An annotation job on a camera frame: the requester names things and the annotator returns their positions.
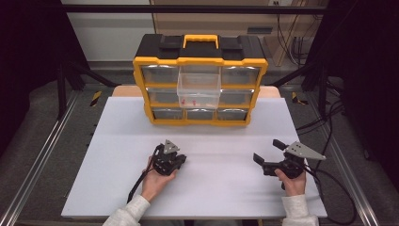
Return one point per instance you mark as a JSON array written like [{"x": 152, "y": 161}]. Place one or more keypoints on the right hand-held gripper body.
[{"x": 290, "y": 164}]

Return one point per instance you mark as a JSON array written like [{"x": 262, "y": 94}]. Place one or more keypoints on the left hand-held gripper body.
[{"x": 164, "y": 160}]

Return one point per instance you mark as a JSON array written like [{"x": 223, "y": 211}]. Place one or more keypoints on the small red connector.
[
  {"x": 194, "y": 102},
  {"x": 183, "y": 102}
]

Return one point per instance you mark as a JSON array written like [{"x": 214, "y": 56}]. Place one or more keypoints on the clear plastic drawer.
[{"x": 199, "y": 86}]

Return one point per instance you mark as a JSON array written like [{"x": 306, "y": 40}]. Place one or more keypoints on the person's right hand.
[{"x": 293, "y": 185}]

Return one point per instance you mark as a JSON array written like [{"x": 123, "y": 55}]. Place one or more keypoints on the person's left hand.
[{"x": 155, "y": 185}]

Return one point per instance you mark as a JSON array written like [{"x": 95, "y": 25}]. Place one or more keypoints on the black metal stand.
[
  {"x": 61, "y": 94},
  {"x": 322, "y": 94}
]

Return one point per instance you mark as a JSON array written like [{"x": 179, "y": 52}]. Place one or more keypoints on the wooden board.
[{"x": 125, "y": 91}]

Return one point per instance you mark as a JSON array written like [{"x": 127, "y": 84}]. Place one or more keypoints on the set of closed clear drawers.
[{"x": 160, "y": 74}]

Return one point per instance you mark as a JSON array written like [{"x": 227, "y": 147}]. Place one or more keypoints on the yellow black drawer organizer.
[{"x": 200, "y": 47}]

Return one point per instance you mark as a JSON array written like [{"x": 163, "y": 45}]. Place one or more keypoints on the black curtain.
[
  {"x": 28, "y": 47},
  {"x": 370, "y": 62}
]

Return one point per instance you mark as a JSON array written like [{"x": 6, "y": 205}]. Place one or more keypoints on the black horizontal bar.
[{"x": 125, "y": 8}]

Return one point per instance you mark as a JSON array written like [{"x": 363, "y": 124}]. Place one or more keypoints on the aluminium rail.
[
  {"x": 40, "y": 150},
  {"x": 351, "y": 175}
]

